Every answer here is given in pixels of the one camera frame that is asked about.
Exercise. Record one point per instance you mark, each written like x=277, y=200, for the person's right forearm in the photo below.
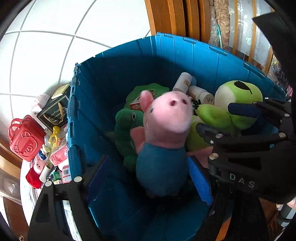
x=285, y=215

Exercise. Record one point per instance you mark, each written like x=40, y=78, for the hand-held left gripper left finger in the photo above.
x=99, y=176

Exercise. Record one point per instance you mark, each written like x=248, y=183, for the white bottle orange label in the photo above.
x=182, y=82

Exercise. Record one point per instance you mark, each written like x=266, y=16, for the cardboard paper roll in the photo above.
x=45, y=173

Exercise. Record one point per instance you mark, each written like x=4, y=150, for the wooden door frame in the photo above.
x=161, y=16

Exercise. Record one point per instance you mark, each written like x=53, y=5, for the pink pig plush blue body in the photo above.
x=161, y=166

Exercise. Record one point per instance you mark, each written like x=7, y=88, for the red bear suitcase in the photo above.
x=25, y=141

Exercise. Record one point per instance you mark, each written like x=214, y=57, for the small orange white box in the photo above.
x=136, y=105

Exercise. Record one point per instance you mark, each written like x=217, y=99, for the blue plastic crate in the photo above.
x=104, y=76

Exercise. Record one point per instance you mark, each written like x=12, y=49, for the small white plush toy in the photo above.
x=45, y=148

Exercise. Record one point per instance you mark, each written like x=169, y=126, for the pink soft tissue pack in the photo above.
x=66, y=172
x=59, y=157

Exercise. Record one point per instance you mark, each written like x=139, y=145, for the light green frog plush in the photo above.
x=212, y=113

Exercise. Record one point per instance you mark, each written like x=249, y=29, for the yellow plastic toy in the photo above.
x=54, y=138

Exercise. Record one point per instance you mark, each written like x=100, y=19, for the black gift bag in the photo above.
x=53, y=113

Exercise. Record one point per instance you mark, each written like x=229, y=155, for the white plastic medicine bottle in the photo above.
x=200, y=92

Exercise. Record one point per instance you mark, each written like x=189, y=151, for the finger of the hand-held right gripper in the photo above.
x=222, y=138
x=242, y=109

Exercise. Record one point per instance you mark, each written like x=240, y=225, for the small white tissue pack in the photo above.
x=40, y=102

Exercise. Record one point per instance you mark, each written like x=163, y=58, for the yellow sticky note pad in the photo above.
x=60, y=91

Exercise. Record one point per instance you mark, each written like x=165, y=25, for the black bag roll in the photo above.
x=51, y=175

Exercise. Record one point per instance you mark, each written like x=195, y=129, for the dark green plush toy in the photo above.
x=124, y=125

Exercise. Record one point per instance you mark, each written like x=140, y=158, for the patterned curtain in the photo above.
x=222, y=23

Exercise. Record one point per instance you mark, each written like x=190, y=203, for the small blue toy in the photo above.
x=42, y=155

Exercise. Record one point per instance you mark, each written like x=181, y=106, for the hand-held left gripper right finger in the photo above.
x=201, y=183

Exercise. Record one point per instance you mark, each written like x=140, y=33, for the pink pig plush red dress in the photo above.
x=34, y=176

